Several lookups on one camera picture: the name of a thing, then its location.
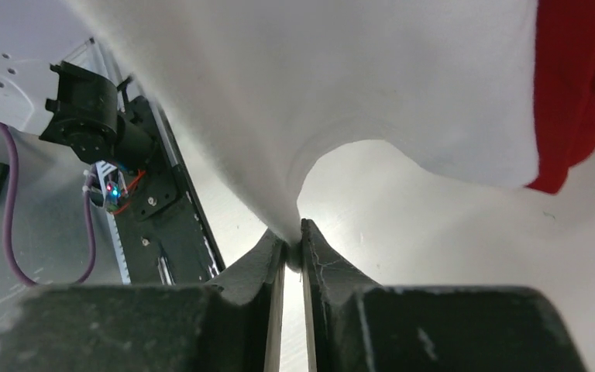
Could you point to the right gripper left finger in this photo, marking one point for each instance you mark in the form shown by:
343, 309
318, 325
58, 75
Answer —
230, 323

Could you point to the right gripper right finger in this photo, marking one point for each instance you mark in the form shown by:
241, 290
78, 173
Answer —
356, 324

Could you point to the white garment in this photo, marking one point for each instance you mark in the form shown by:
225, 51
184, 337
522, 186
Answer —
266, 88

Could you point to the red skirt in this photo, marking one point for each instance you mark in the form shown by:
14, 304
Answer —
564, 95

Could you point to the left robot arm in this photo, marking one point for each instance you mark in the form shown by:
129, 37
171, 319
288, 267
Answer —
68, 105

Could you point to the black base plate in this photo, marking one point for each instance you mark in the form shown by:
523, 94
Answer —
163, 236

